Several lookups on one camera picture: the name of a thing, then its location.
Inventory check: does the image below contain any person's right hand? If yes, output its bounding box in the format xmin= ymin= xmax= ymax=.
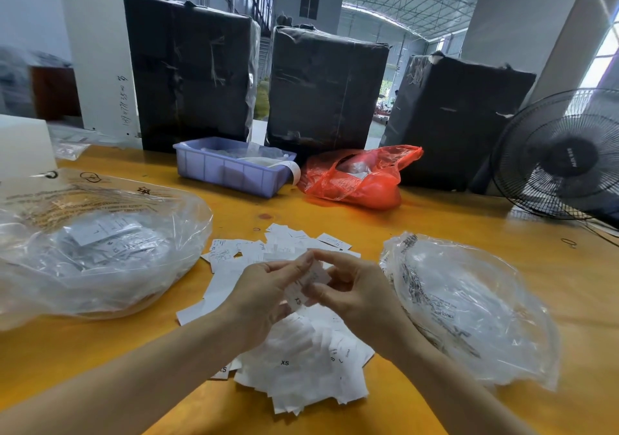
xmin=302 ymin=249 xmax=419 ymax=354

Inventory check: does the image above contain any person's left hand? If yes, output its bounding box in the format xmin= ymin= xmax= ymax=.
xmin=219 ymin=252 xmax=317 ymax=352

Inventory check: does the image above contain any white paper label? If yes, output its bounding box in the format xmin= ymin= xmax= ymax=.
xmin=282 ymin=258 xmax=333 ymax=311

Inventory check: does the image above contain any pile of white labels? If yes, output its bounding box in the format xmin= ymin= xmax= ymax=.
xmin=175 ymin=223 xmax=377 ymax=416

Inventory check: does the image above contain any clear plastic bag black print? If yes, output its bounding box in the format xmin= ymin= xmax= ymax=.
xmin=379 ymin=231 xmax=562 ymax=392

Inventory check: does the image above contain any large clear bag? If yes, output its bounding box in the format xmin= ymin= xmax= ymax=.
xmin=0 ymin=171 xmax=215 ymax=331

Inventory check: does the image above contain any person's right forearm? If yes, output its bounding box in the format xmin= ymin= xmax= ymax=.
xmin=387 ymin=328 xmax=535 ymax=435

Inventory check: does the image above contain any person's left forearm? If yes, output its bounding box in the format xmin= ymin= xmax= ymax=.
xmin=0 ymin=316 xmax=243 ymax=435

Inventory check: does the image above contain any red plastic bag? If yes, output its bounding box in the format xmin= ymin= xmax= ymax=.
xmin=298 ymin=144 xmax=425 ymax=211

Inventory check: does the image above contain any blue plastic bin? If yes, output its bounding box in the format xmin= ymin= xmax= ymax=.
xmin=174 ymin=136 xmax=302 ymax=199

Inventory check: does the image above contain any large black wrapped bale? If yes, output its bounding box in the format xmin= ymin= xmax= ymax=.
xmin=122 ymin=0 xmax=262 ymax=154
xmin=266 ymin=24 xmax=392 ymax=160
xmin=381 ymin=53 xmax=538 ymax=193

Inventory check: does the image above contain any black table fan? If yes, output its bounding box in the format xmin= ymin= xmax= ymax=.
xmin=489 ymin=87 xmax=619 ymax=226

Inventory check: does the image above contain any white foam box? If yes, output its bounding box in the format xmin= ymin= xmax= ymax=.
xmin=0 ymin=113 xmax=59 ymax=182

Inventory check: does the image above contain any brown wooden cabinet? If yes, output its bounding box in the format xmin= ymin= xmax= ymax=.
xmin=29 ymin=66 xmax=83 ymax=122

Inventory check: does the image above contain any grey cabin with window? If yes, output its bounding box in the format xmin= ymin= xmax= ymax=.
xmin=273 ymin=0 xmax=346 ymax=36

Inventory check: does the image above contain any white pillar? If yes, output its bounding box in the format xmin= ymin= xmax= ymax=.
xmin=54 ymin=0 xmax=143 ymax=143

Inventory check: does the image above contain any bundle of cables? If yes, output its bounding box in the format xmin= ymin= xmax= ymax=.
xmin=585 ymin=217 xmax=619 ymax=247

